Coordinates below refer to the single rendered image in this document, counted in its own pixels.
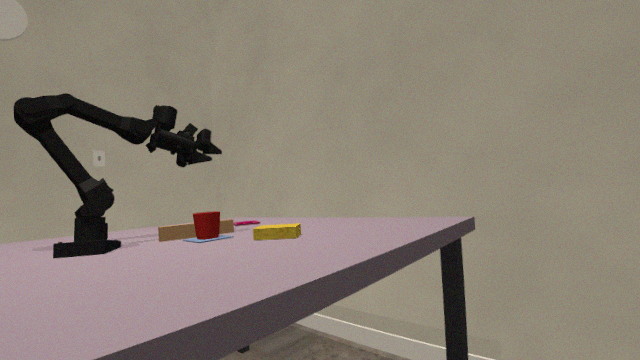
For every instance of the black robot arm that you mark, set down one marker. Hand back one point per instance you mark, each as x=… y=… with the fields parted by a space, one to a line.
x=31 y=115

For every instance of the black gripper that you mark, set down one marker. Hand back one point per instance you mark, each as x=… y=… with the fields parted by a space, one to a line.
x=189 y=154

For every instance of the red cup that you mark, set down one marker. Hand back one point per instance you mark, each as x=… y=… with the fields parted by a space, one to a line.
x=207 y=225

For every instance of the yellow sponge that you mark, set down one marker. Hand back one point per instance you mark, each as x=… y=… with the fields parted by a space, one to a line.
x=282 y=231

